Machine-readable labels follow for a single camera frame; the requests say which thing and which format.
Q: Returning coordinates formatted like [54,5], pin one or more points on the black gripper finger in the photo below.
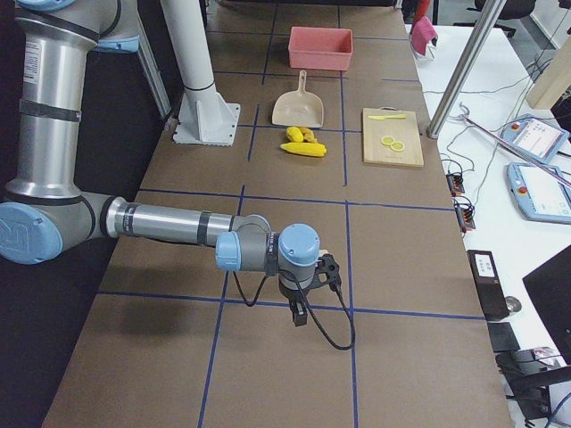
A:
[299,313]

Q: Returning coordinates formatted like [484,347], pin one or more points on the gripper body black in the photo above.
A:
[294,295]

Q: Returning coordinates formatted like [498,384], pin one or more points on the yellow corn cob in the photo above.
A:
[305,149]

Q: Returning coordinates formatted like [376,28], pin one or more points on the tan ginger root toy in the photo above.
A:
[308,135]

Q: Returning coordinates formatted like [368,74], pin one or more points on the beige plastic dustpan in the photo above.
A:
[299,107]

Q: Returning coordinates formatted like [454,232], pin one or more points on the pink plastic bin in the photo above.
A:
[320,48]

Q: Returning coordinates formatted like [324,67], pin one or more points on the yellow potato toy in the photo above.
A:
[295,135]

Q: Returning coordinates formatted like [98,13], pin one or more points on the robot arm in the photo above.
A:
[45,213]

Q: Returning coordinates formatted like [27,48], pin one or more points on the lemon slice far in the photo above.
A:
[387,140]

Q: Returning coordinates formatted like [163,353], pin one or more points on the wooden cutting board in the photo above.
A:
[404,130]

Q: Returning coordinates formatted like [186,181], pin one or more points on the orange connector block near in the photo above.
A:
[465,212]

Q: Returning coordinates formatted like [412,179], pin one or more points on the orange connector block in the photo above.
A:
[465,212]
[455,183]

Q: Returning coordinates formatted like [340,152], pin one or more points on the black box with label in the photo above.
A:
[488,286]

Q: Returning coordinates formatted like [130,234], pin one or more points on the orange connector block far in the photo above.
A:
[455,183]

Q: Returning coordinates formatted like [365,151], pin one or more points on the white mounting pillar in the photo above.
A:
[204,116]

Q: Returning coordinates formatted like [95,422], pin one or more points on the yellow plastic knife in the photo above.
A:
[386,117]

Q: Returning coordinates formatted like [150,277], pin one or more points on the black monitor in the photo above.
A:
[548,288]

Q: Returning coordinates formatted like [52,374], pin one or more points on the teach pendant near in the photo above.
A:
[538,195]

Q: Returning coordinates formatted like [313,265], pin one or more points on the teach pendant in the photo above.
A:
[538,195]
[538,138]

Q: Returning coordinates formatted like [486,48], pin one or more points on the teach pendant far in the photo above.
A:
[538,138]

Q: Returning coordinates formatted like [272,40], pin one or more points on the pink cloth on stand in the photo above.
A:
[423,37]

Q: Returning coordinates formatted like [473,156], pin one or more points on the aluminium frame post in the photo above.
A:
[473,47]

